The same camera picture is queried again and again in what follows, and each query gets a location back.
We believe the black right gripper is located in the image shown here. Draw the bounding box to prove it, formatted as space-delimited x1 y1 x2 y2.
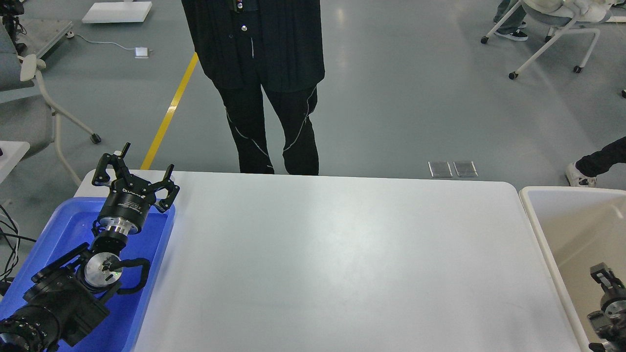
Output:
590 263 626 322

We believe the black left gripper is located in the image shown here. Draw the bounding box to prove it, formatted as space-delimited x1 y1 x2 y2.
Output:
91 143 180 236

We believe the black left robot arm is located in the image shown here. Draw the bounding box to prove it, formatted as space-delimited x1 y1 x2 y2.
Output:
1 143 179 352

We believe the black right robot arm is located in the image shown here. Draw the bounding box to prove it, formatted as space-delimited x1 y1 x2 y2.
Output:
587 262 626 352

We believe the white plastic bin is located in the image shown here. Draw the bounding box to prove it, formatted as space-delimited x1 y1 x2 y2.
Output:
519 186 626 352

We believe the blue plastic tray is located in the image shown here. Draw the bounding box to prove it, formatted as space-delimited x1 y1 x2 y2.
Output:
0 197 176 352

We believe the person leg right edge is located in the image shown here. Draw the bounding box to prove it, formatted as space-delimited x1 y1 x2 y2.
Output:
565 137 626 188

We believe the white side table corner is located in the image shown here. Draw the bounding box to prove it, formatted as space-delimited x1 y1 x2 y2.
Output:
0 140 30 183

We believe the grey office chair left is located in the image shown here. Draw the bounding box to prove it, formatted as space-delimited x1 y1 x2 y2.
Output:
0 27 101 185

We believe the white power adapter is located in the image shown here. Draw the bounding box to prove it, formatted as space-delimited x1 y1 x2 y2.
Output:
134 47 150 59

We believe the right metal floor plate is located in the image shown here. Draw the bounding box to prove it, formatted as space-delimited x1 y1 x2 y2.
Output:
453 160 479 178

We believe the metal floor plate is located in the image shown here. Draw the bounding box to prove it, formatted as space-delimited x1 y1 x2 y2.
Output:
428 161 453 178
453 160 479 178

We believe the white flat board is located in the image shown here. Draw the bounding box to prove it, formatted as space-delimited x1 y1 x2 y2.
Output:
81 1 153 24

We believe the person in black clothes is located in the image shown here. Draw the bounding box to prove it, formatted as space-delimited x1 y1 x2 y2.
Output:
181 0 326 176

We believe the left metal floor plate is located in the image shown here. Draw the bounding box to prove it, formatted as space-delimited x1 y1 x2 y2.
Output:
428 161 453 178

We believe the seated person far right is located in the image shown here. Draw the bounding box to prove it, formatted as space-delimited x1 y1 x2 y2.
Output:
492 0 528 42

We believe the white office chair right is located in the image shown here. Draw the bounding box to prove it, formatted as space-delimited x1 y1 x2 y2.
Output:
480 0 618 80

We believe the black cables left edge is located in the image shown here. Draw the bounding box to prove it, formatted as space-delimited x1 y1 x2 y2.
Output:
0 204 37 294

